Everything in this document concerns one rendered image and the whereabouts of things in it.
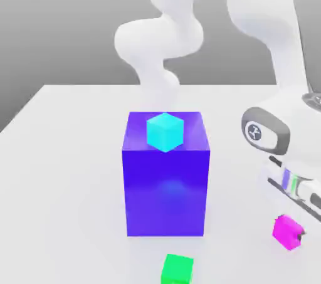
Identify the large purple box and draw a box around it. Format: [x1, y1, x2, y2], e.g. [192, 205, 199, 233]
[121, 111, 211, 238]

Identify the small magenta cube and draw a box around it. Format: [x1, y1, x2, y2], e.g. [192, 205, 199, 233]
[272, 214, 306, 251]

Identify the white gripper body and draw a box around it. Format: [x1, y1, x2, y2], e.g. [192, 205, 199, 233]
[266, 176, 321, 226]

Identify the small green cube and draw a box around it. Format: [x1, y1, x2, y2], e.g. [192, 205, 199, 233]
[160, 253, 194, 284]

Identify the small cyan cube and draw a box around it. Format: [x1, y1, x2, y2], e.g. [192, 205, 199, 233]
[145, 112, 185, 154]

